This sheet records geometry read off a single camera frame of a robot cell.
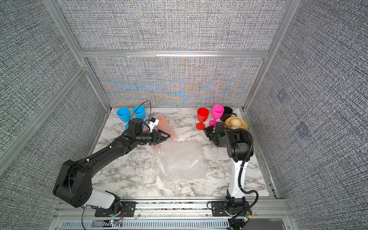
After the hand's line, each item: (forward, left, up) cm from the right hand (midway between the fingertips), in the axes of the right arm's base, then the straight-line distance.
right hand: (203, 123), depth 106 cm
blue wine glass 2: (+1, +44, +11) cm, 45 cm away
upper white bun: (-1, -23, +1) cm, 23 cm away
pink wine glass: (+1, -9, +11) cm, 14 cm away
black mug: (+5, -18, +6) cm, 19 cm away
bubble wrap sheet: (-29, +16, 0) cm, 34 cm away
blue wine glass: (-1, +53, +13) cm, 55 cm away
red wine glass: (-1, +1, +12) cm, 12 cm away
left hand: (-22, +21, +18) cm, 36 cm away
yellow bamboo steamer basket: (-1, -30, -1) cm, 30 cm away
